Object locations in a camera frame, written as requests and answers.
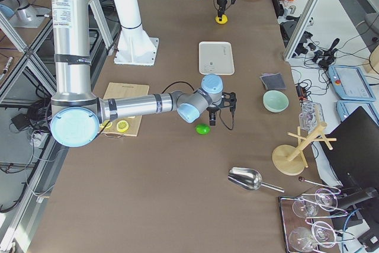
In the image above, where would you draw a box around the grey folded cloth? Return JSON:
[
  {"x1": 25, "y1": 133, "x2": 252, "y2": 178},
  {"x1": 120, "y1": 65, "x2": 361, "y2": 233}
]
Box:
[{"x1": 260, "y1": 73, "x2": 287, "y2": 91}]

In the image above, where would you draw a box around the black wire glass rack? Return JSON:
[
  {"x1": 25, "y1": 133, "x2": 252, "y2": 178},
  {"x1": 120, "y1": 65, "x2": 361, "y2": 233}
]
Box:
[{"x1": 278, "y1": 187, "x2": 355, "y2": 252}]

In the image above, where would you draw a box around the wooden cutting board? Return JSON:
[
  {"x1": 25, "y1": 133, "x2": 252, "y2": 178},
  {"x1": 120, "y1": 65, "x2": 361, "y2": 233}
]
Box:
[{"x1": 90, "y1": 82, "x2": 150, "y2": 137}]

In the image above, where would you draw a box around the wooden mug tree stand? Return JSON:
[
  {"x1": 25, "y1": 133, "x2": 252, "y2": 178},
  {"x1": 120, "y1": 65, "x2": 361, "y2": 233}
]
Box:
[{"x1": 272, "y1": 121, "x2": 337, "y2": 175}]

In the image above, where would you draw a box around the black monitor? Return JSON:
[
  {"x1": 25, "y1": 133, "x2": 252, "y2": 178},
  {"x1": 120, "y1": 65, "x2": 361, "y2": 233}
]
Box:
[{"x1": 321, "y1": 105, "x2": 379, "y2": 206}]

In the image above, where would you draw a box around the metal scoop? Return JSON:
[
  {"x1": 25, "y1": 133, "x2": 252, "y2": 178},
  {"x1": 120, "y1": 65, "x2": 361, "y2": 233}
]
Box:
[{"x1": 228, "y1": 167, "x2": 284, "y2": 193}]

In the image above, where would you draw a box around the aluminium frame post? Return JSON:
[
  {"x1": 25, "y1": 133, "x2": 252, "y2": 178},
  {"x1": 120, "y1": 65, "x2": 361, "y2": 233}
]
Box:
[{"x1": 283, "y1": 0, "x2": 319, "y2": 62}]

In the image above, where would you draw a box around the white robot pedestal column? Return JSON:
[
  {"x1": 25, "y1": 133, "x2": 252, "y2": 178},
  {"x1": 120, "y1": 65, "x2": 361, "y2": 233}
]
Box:
[{"x1": 114, "y1": 0, "x2": 159, "y2": 66}]

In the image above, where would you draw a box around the green lime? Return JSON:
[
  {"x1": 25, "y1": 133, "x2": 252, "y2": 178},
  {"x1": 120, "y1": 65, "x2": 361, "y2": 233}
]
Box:
[{"x1": 195, "y1": 123, "x2": 210, "y2": 135}]

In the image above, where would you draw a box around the mint green bowl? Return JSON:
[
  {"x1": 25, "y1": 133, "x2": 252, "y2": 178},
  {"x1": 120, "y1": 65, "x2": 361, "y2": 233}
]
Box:
[{"x1": 263, "y1": 90, "x2": 289, "y2": 113}]

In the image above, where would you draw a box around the wine glass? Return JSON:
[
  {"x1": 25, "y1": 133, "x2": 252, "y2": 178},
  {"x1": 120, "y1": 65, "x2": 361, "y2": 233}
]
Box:
[
  {"x1": 315, "y1": 188, "x2": 338, "y2": 212},
  {"x1": 311, "y1": 221, "x2": 336, "y2": 248},
  {"x1": 292, "y1": 198, "x2": 319, "y2": 218},
  {"x1": 288, "y1": 227, "x2": 317, "y2": 252}
]

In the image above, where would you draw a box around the yellow lemon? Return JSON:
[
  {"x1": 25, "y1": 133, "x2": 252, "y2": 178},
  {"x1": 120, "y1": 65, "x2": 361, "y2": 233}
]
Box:
[{"x1": 215, "y1": 14, "x2": 228, "y2": 24}]

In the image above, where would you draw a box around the lemon slice on board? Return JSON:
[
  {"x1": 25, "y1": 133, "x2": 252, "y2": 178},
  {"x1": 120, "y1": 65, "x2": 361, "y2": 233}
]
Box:
[{"x1": 116, "y1": 120, "x2": 130, "y2": 133}]

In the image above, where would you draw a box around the beige rabbit tray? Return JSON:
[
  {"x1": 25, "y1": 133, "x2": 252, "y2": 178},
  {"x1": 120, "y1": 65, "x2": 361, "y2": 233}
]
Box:
[{"x1": 198, "y1": 41, "x2": 235, "y2": 75}]

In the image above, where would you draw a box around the clear glass mug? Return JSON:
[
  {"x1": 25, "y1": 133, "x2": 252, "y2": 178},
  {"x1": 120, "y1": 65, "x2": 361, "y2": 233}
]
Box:
[{"x1": 299, "y1": 103, "x2": 325, "y2": 132}]

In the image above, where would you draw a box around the blue teach pendant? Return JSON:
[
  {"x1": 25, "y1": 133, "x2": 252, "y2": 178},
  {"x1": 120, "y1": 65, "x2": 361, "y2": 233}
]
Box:
[
  {"x1": 336, "y1": 100, "x2": 378, "y2": 124},
  {"x1": 327, "y1": 65, "x2": 376, "y2": 102}
]

